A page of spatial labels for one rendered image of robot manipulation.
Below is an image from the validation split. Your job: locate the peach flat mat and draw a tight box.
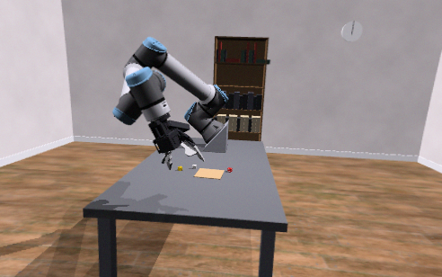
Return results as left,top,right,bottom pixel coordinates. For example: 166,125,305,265
194,168,225,180

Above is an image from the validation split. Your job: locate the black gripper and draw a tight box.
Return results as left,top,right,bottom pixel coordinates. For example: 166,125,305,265
148,112,205,170

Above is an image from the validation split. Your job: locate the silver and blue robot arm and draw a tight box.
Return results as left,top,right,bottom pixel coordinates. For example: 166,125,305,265
112,37,228,143

